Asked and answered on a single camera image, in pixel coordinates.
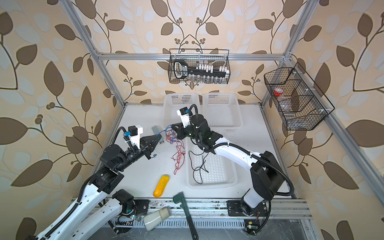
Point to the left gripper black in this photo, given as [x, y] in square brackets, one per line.
[147, 144]

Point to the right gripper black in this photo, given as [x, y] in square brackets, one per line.
[180, 130]

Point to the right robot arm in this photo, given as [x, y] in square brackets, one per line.
[268, 178]

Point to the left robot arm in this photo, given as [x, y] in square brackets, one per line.
[98, 202]

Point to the grey blue stapler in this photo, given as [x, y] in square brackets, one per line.
[156, 130]

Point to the white basket back left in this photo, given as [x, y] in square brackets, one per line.
[174, 102]

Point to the white basket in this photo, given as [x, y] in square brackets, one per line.
[174, 102]
[222, 111]
[208, 171]

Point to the white basket back right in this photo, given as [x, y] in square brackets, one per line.
[222, 111]

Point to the white basket front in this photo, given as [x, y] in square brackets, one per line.
[208, 171]

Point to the yellow plastic corn toy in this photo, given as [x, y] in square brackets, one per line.
[162, 183]

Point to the black socket holder tool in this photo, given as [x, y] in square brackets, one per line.
[182, 70]

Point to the white plastic bottle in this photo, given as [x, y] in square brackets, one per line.
[154, 219]

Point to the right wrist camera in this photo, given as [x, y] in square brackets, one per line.
[184, 114]

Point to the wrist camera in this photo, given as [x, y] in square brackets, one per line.
[184, 114]
[132, 136]

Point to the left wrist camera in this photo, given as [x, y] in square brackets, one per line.
[132, 136]

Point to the green handled wrench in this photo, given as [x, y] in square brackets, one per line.
[181, 200]

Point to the black wire basket back wall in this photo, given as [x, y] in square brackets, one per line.
[216, 57]

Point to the black wire basket wall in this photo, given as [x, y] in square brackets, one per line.
[216, 57]
[303, 105]

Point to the aluminium frame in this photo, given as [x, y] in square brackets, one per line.
[228, 47]

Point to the red object in wire basket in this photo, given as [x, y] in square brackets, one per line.
[278, 91]

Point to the black wire basket right wall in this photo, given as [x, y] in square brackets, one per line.
[303, 105]

